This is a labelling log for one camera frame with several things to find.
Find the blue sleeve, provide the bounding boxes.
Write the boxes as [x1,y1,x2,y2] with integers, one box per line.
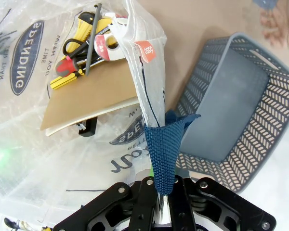
[252,0,284,11]

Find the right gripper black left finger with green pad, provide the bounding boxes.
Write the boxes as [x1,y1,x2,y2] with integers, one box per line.
[53,176,158,231]

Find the white and red tape pack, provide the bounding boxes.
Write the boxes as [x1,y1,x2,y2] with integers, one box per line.
[93,32,125,62]

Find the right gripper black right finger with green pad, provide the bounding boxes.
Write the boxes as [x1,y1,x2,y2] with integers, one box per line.
[174,175,277,231]

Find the person's hand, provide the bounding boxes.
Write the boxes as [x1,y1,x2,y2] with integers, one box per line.
[259,0,289,51]

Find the grey-blue plastic woven basket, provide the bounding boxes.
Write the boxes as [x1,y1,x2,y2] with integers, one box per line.
[174,32,289,195]

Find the black-handled scissors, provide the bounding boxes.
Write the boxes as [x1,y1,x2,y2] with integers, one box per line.
[62,24,111,61]

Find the grey rod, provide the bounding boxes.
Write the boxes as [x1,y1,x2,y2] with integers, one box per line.
[84,3,103,77]

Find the white translucent bag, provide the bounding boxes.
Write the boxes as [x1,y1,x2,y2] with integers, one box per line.
[0,0,202,228]

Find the black clip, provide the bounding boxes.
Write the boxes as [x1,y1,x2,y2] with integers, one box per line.
[77,117,98,138]

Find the brown cover notebook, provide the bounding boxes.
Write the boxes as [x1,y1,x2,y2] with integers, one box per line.
[39,58,141,138]

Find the yellow utility knife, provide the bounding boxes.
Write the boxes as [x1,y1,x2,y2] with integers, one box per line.
[76,11,113,45]

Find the red and black screwdriver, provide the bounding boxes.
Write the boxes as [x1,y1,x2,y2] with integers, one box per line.
[54,57,104,77]

